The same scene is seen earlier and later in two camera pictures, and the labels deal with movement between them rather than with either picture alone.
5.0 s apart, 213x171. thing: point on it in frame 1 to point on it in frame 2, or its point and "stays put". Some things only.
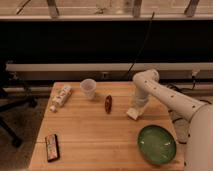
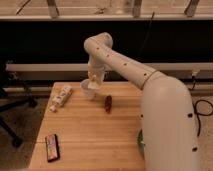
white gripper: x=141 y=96 to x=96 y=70
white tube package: x=60 y=98 stays put
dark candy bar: x=52 y=148 stays put
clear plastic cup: x=88 y=88 stays put
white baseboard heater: x=105 y=72 stays put
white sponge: x=133 y=113 to x=93 y=85
